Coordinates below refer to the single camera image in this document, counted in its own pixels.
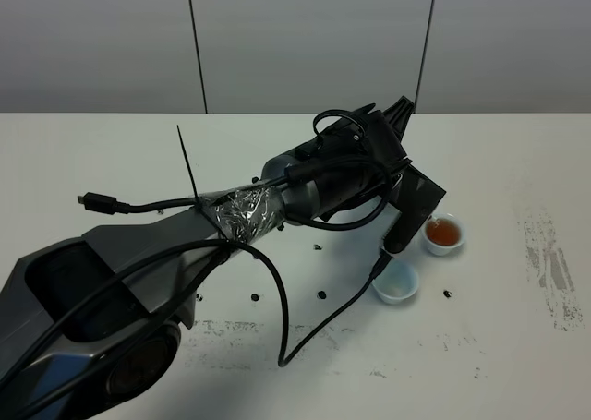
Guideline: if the near pale blue teacup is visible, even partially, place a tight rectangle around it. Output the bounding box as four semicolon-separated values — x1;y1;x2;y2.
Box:
372;259;419;305

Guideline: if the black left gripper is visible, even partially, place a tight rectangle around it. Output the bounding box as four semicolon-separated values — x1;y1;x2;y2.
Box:
352;96;415;171

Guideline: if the far pale blue teacup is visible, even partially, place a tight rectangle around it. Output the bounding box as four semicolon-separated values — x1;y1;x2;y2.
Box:
421;213;465;257

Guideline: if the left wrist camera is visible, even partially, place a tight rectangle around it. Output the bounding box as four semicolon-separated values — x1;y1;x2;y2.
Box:
383;165;446;256

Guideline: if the pale blue teacup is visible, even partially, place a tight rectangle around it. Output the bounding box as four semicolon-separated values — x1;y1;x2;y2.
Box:
372;259;419;305
421;213;465;257

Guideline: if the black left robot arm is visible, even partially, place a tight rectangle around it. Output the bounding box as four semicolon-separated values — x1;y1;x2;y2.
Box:
1;98;425;419

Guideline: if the black left camera cable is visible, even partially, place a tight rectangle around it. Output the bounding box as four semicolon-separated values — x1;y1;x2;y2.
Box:
0;109;412;402

